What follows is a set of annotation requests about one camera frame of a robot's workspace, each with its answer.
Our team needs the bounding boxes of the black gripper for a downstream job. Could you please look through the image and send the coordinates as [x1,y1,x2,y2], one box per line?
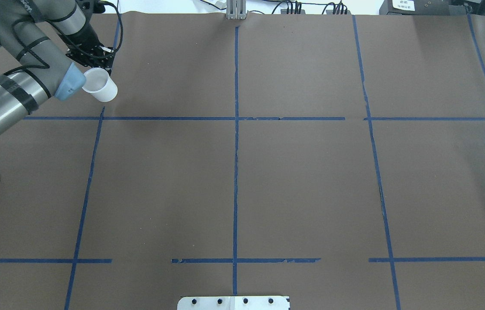
[65,26,115,69]

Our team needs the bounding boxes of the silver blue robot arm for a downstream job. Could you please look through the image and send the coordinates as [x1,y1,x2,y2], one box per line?
[0,0,121,135]

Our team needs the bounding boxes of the aluminium frame post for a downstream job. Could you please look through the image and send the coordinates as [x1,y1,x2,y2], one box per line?
[226,0,247,20]

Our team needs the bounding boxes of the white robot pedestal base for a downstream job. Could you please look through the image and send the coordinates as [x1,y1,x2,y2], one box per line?
[177,295,291,310]

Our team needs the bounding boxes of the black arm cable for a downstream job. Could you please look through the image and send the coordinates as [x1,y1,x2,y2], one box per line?
[14,0,123,71]

